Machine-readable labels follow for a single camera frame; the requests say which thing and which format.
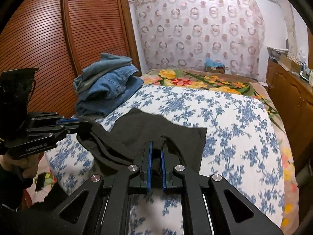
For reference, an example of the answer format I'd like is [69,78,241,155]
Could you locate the black sweater garment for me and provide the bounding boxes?
[76,108,207,176]

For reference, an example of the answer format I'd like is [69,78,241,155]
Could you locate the person's left hand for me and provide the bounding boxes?
[1,154,40,178]

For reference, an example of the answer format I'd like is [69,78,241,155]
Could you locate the dark blue jeans bottom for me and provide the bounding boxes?
[75,76,144,116]

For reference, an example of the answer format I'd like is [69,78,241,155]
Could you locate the colourful floral blanket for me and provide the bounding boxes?
[27,70,299,234]

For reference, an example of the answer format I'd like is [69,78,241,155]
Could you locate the blue jeans top pair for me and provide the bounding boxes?
[78,65,138,102]

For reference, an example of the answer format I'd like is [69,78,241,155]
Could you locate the blue floral white bedspread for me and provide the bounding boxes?
[45,85,284,234]

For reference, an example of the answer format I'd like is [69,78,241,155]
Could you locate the teal folded jeans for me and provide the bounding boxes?
[73,53,132,93]

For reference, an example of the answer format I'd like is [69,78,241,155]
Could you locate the brown louvered wardrobe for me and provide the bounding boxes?
[1,0,139,117]

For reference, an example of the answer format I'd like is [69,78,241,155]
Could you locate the wooden sideboard cabinet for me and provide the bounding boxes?
[266,60,312,160]

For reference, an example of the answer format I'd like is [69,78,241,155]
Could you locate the circle patterned sheer curtain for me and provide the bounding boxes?
[132,0,265,79]

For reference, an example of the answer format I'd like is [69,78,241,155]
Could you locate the cardboard box on sideboard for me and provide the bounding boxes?
[279,54,302,74]

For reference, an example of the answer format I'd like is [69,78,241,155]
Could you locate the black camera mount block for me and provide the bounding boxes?
[1,68,39,129]

